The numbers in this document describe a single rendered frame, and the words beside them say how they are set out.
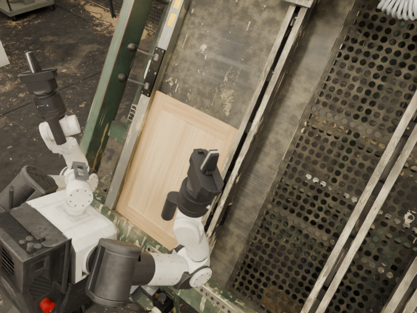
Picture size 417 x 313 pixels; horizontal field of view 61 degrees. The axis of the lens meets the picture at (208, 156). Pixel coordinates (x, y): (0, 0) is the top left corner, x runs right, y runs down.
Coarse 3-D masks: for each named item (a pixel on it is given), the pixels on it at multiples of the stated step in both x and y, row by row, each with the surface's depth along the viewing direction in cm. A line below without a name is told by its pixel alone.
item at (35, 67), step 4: (28, 52) 109; (32, 52) 110; (28, 56) 109; (32, 56) 110; (32, 60) 110; (36, 60) 111; (32, 64) 110; (36, 64) 111; (32, 68) 110; (36, 68) 111; (40, 68) 112; (36, 72) 111
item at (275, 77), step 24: (288, 0) 109; (312, 0) 105; (288, 24) 113; (288, 48) 113; (264, 72) 117; (288, 72) 120; (264, 96) 117; (264, 120) 122; (240, 144) 124; (240, 168) 123; (216, 216) 127
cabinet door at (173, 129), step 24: (168, 96) 144; (168, 120) 144; (192, 120) 138; (216, 120) 133; (144, 144) 151; (168, 144) 145; (192, 144) 139; (216, 144) 133; (144, 168) 151; (168, 168) 145; (144, 192) 151; (168, 192) 145; (144, 216) 151; (168, 240) 145
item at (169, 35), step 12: (180, 12) 138; (180, 24) 141; (168, 36) 141; (168, 48) 142; (168, 60) 145; (156, 84) 146; (144, 96) 147; (144, 108) 148; (144, 120) 149; (132, 132) 151; (132, 144) 151; (120, 156) 155; (132, 156) 154; (120, 168) 155; (120, 180) 155; (120, 192) 158; (108, 204) 159
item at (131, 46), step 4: (132, 44) 135; (128, 48) 136; (132, 48) 135; (136, 48) 136; (132, 52) 136; (140, 52) 139; (144, 52) 139; (152, 56) 141; (156, 56) 141; (156, 60) 142
